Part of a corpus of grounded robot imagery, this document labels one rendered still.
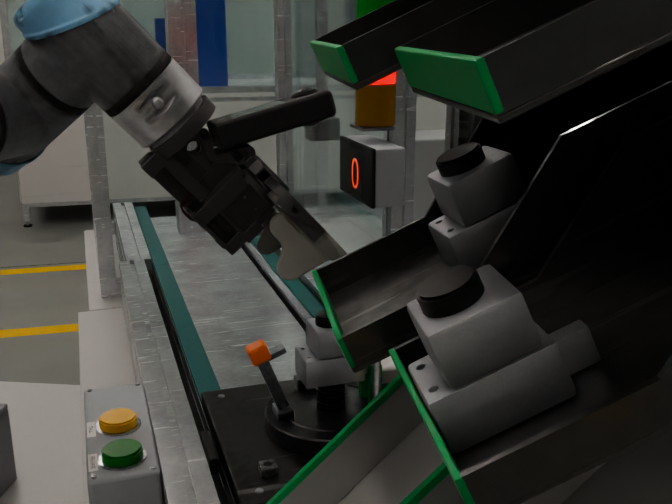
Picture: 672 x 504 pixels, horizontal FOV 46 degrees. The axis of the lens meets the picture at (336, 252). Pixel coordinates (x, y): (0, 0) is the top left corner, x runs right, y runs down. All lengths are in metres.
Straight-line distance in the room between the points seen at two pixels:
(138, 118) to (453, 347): 0.42
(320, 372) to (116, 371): 0.54
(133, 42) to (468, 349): 0.44
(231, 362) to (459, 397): 0.81
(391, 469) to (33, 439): 0.62
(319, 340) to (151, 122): 0.27
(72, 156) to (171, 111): 5.15
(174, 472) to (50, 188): 5.14
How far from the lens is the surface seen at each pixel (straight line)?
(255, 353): 0.79
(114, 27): 0.69
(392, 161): 0.93
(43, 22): 0.69
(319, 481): 0.64
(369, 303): 0.53
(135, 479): 0.82
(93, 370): 1.30
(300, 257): 0.73
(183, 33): 1.79
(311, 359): 0.80
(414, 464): 0.60
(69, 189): 5.88
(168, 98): 0.70
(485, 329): 0.35
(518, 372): 0.36
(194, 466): 0.82
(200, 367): 1.06
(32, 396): 1.25
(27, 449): 1.11
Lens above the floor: 1.38
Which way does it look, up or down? 16 degrees down
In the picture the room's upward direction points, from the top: straight up
